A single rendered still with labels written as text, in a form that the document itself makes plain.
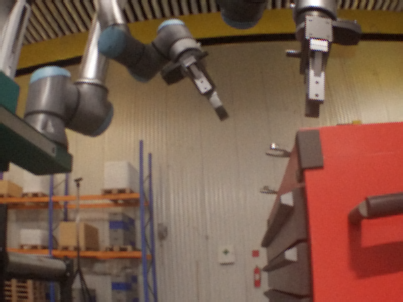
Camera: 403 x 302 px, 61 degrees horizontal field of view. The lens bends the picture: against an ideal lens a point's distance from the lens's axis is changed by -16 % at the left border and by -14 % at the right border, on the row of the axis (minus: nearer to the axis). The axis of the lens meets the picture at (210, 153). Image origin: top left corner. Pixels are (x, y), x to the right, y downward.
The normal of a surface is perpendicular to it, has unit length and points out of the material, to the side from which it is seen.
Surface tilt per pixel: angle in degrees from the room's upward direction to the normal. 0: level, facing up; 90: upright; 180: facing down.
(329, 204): 90
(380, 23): 90
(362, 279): 90
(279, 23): 90
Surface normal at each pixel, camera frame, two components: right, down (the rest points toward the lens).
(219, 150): -0.08, -0.32
